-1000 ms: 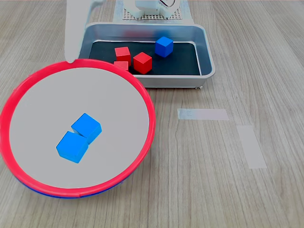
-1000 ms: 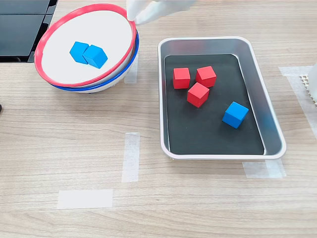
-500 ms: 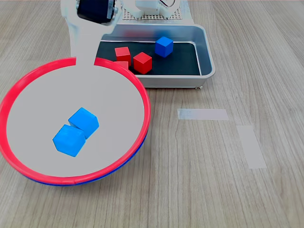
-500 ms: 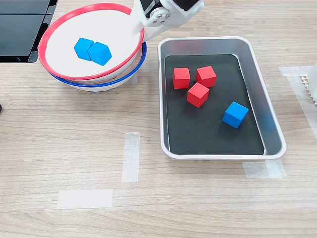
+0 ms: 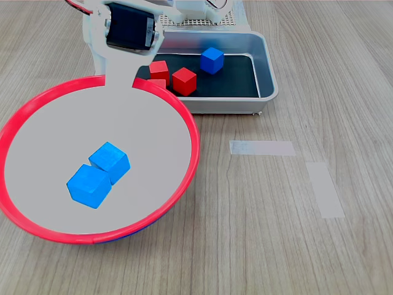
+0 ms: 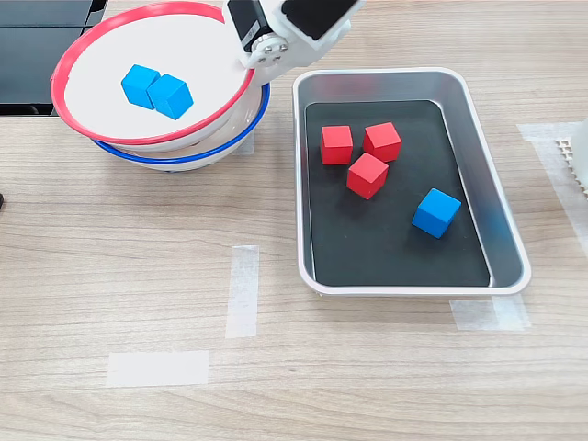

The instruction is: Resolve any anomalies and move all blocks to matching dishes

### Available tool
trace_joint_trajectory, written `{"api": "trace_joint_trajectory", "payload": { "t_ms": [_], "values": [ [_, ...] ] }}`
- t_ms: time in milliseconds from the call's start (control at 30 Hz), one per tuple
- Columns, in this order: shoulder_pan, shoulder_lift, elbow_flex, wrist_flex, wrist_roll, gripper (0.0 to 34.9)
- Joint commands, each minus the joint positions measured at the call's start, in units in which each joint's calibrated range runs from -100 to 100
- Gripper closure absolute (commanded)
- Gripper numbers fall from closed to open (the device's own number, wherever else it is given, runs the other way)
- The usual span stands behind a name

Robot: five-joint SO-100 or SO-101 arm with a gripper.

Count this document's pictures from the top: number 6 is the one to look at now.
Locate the black tray mat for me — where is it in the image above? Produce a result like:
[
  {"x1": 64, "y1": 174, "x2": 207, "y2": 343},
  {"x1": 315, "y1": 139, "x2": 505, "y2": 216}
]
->
[{"x1": 304, "y1": 98, "x2": 492, "y2": 288}]

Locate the black glossy panel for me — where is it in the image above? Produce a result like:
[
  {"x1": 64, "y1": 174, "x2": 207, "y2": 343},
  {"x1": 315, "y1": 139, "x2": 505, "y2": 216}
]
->
[{"x1": 0, "y1": 0, "x2": 109, "y2": 117}]

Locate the red cube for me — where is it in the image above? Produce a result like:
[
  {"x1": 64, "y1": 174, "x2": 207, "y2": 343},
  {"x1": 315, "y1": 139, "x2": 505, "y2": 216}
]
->
[
  {"x1": 362, "y1": 121, "x2": 403, "y2": 164},
  {"x1": 345, "y1": 152, "x2": 390, "y2": 201},
  {"x1": 320, "y1": 124, "x2": 355, "y2": 165}
]

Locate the steel tray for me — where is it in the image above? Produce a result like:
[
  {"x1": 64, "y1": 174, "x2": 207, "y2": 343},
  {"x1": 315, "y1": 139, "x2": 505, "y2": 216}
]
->
[{"x1": 292, "y1": 67, "x2": 533, "y2": 297}]

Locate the pale perforated base plate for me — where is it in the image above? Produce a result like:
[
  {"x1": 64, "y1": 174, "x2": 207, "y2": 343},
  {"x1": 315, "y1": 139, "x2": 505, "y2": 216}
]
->
[{"x1": 554, "y1": 136, "x2": 588, "y2": 199}]

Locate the red-rimmed white plate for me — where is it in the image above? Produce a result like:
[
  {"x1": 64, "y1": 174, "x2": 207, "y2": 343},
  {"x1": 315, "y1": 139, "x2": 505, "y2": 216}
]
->
[{"x1": 50, "y1": 1, "x2": 256, "y2": 146}]

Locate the blue cube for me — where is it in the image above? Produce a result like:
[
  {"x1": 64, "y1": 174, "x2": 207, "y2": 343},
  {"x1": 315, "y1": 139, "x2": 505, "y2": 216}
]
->
[
  {"x1": 411, "y1": 187, "x2": 462, "y2": 240},
  {"x1": 120, "y1": 63, "x2": 161, "y2": 110},
  {"x1": 146, "y1": 73, "x2": 195, "y2": 121}
]

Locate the blue-rimmed white plate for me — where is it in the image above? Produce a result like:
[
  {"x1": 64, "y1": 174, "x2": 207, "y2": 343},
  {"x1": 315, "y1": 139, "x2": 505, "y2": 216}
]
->
[{"x1": 90, "y1": 81, "x2": 272, "y2": 174}]

